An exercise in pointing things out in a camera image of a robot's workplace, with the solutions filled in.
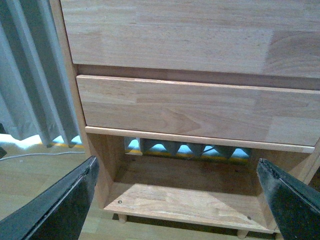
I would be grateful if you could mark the wooden lower drawer front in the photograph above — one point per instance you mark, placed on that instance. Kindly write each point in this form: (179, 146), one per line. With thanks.
(233, 112)

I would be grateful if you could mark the wooden shelf cabinet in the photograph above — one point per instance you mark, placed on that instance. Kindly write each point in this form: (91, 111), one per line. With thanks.
(183, 178)

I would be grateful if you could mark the wooden drawer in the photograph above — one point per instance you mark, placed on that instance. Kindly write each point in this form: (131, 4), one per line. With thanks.
(260, 37)
(233, 112)

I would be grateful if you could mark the grey curtain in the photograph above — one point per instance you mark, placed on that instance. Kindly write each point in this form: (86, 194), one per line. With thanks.
(35, 96)

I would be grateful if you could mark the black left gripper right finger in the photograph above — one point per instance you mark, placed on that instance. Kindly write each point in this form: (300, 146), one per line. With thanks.
(295, 206)

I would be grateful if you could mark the wooden upper drawer front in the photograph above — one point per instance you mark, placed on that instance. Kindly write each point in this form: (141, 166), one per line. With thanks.
(260, 37)

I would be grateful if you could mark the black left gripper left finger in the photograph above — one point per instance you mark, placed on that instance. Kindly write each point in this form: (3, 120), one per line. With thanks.
(59, 212)

